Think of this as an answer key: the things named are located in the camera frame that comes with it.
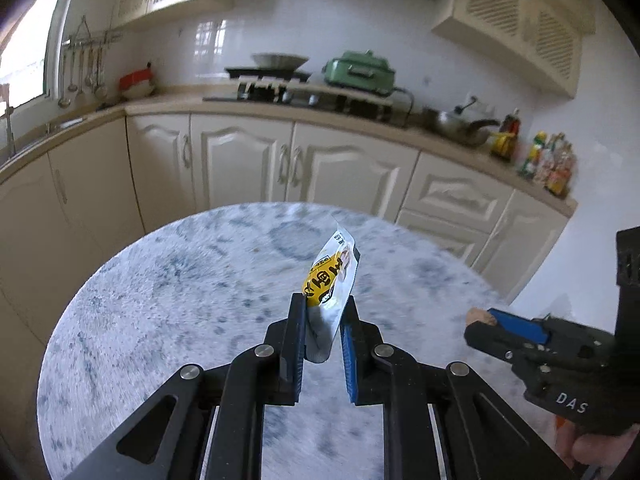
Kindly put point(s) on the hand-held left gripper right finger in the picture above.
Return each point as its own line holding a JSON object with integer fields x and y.
{"x": 348, "y": 365}

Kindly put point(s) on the person's right hand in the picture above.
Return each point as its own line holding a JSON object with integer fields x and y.
{"x": 585, "y": 447}

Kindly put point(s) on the beige kitchen countertop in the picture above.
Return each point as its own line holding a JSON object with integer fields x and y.
{"x": 165, "y": 104}

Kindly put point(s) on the cream lower kitchen cabinet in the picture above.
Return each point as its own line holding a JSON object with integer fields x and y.
{"x": 240, "y": 160}

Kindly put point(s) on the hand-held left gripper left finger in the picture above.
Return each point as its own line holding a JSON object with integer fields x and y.
{"x": 299, "y": 345}

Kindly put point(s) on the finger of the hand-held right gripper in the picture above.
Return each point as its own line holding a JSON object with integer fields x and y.
{"x": 492, "y": 340}
{"x": 520, "y": 325}

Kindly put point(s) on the black gas stove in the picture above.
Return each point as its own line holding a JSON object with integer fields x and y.
{"x": 370, "y": 110}

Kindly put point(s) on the green electric pot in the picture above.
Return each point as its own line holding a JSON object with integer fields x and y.
{"x": 357, "y": 72}

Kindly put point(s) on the steel pot with lid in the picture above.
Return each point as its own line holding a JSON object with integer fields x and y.
{"x": 457, "y": 122}

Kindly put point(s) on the steel wok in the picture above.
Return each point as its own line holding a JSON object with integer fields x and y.
{"x": 280, "y": 60}

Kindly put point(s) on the metal utensil rack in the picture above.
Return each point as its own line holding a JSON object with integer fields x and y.
{"x": 92, "y": 39}

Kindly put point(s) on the hanging metal ladle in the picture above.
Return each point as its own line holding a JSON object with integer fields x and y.
{"x": 100, "y": 91}
{"x": 72, "y": 87}
{"x": 63, "y": 102}

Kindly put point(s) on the kitchen window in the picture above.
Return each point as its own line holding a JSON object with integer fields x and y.
{"x": 25, "y": 60}

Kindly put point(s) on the red white bowl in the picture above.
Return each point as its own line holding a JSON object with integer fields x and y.
{"x": 135, "y": 80}

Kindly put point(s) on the steel sink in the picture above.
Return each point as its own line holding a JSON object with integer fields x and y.
{"x": 60, "y": 125}

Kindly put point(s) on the small brown cork piece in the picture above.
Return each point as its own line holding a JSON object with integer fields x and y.
{"x": 477, "y": 317}

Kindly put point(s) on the white wall socket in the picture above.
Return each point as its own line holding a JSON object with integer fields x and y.
{"x": 482, "y": 107}

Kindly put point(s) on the white yellow snack wrapper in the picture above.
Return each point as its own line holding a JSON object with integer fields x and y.
{"x": 330, "y": 280}

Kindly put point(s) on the row of condiment bottles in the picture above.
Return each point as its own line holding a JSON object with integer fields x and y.
{"x": 550, "y": 167}

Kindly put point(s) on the metal faucet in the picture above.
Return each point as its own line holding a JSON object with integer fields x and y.
{"x": 7, "y": 125}

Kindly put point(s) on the cream cabinet drawer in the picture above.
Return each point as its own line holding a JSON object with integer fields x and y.
{"x": 455, "y": 195}
{"x": 450, "y": 240}

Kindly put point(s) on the wide cream lattice wall cabinet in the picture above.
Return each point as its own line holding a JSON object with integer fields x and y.
{"x": 500, "y": 5}

